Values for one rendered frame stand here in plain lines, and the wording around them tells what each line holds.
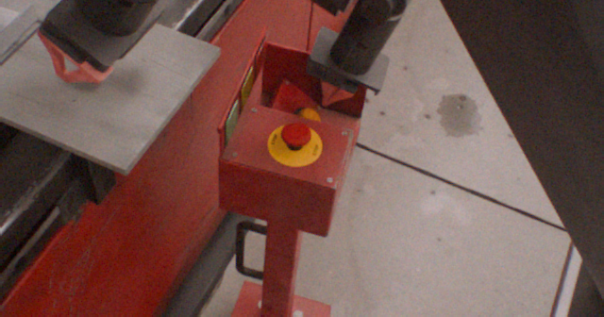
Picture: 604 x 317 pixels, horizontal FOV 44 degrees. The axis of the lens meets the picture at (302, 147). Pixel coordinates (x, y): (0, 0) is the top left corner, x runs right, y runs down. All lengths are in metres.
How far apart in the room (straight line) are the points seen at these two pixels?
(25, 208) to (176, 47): 0.23
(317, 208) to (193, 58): 0.31
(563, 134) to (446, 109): 1.97
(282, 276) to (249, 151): 0.40
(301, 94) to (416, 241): 0.83
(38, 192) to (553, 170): 0.70
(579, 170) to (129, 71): 0.62
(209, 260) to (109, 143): 1.04
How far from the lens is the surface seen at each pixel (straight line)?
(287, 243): 1.22
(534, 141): 0.20
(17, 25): 0.81
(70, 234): 0.95
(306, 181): 0.95
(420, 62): 2.26
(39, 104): 0.75
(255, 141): 0.98
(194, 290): 1.69
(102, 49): 0.64
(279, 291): 1.37
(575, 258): 0.64
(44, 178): 0.85
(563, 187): 0.21
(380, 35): 0.91
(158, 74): 0.76
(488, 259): 1.88
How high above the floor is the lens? 1.54
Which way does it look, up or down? 51 degrees down
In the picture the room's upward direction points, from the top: 7 degrees clockwise
